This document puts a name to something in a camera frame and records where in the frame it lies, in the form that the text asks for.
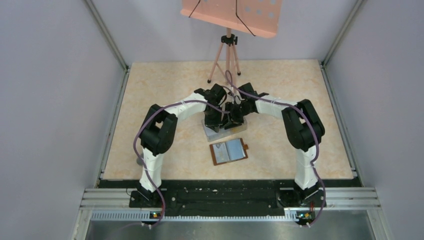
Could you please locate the silver VIP card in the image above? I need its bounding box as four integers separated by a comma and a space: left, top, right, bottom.
212, 142, 230, 164

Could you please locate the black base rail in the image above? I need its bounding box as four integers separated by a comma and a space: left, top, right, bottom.
128, 179, 327, 219

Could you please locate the pink music stand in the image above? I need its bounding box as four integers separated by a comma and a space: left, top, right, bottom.
180, 0, 283, 84

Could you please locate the clear plastic card box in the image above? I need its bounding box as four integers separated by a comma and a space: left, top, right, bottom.
201, 119, 248, 143

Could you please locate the brown leather card holder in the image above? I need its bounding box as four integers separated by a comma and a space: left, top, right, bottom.
209, 138, 249, 166

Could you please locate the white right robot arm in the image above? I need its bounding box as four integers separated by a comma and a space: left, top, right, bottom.
231, 83, 325, 206

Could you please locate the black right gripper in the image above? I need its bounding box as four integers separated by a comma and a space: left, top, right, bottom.
220, 101, 253, 131

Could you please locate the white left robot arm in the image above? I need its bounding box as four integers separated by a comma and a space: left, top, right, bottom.
137, 84, 227, 207

